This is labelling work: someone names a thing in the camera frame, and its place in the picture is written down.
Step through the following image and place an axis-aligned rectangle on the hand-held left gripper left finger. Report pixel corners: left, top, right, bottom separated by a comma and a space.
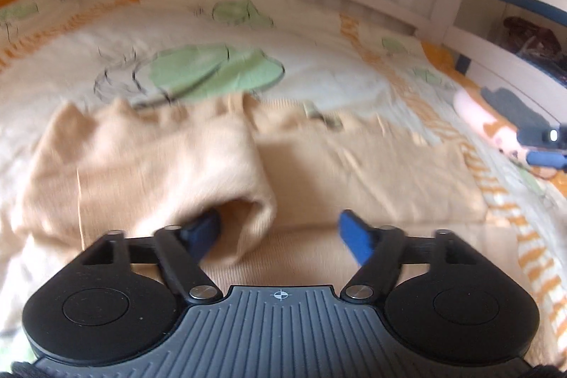
79, 210, 224, 303

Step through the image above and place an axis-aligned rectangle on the dark clutter on shelf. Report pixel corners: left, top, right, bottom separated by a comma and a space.
503, 16, 567, 78

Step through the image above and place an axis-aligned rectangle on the white shelf unit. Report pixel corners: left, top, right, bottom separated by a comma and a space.
445, 0, 567, 126

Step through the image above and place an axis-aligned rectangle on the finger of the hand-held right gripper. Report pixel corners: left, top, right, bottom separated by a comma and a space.
526, 151, 567, 173

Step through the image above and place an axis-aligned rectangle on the beige knit garment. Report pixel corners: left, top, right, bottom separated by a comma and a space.
11, 94, 490, 286

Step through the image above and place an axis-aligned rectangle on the printed blanket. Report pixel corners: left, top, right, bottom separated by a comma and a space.
0, 0, 567, 365

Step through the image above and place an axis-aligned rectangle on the pink stuffed toy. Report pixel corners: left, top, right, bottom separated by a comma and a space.
454, 88, 567, 180

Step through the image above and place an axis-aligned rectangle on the dark grey cloth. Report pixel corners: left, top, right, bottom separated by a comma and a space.
481, 87, 549, 131

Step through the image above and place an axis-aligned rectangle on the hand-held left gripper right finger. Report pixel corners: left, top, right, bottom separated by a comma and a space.
338, 209, 485, 301

